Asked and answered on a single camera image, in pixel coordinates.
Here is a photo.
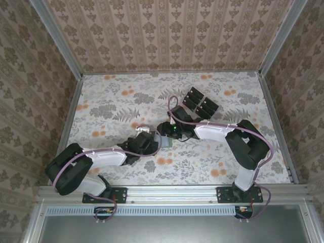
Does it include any mint green card holder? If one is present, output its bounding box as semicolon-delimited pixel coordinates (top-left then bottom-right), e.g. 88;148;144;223
154;131;173;149

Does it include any black credit card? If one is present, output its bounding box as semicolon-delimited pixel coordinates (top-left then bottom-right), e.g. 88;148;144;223
189;87;205;98
182;96;199;112
203;96;220;107
196;106;214;119
186;91;203;102
199;101;216;112

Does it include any clear acrylic card rack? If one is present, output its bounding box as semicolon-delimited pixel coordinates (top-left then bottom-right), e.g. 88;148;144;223
182;86;221;121

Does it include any black controller board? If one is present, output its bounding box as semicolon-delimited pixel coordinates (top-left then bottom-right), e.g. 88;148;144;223
234;205;254;219
93;206;115;220

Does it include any grey metal panel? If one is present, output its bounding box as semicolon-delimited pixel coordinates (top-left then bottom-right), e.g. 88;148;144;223
24;204;324;243

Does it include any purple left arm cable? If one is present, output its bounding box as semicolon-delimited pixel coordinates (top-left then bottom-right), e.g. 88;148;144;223
52;129;163;225

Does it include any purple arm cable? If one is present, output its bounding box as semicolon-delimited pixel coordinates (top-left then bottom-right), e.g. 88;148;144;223
168;95;274;225
52;129;163;225

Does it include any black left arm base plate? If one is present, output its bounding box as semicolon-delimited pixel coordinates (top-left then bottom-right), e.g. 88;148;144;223
82;186;127;205

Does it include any aluminium mounting rail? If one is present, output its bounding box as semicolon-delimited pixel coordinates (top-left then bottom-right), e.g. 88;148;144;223
37;184;311;203

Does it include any slotted grey cable duct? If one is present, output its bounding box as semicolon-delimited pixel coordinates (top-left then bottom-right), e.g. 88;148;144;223
47;205;237;216

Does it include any aluminium table side rail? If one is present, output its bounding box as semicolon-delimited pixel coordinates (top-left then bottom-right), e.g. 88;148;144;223
258;73;300;185
47;74;84;187

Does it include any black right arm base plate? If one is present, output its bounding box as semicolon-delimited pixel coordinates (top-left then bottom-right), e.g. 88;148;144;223
217;186;263;204

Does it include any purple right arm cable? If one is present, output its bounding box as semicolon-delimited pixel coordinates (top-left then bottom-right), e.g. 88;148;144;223
168;95;274;225

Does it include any aluminium frame post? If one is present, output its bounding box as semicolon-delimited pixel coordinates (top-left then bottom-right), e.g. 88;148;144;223
31;0;84;79
258;0;309;76

